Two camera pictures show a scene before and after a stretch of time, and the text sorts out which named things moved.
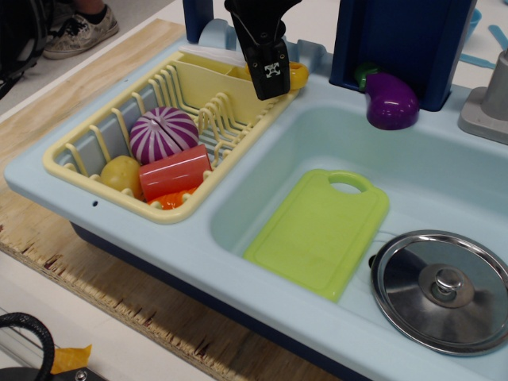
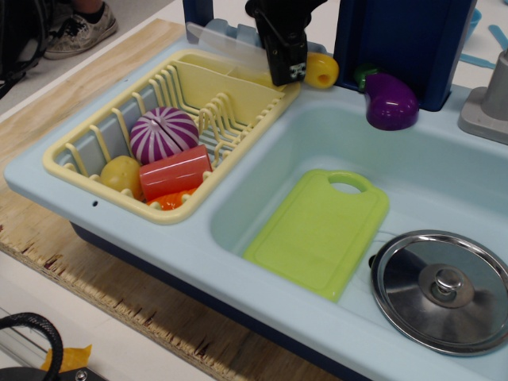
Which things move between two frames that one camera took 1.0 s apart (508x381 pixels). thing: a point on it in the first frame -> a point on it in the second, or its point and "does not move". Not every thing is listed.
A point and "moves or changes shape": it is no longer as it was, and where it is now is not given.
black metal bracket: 31,374 does not move
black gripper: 259,22 -> 282,24
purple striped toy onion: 160,132 does not move
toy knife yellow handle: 298,75 moves or changes shape
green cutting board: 318,237 does not move
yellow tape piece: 70,359 does not move
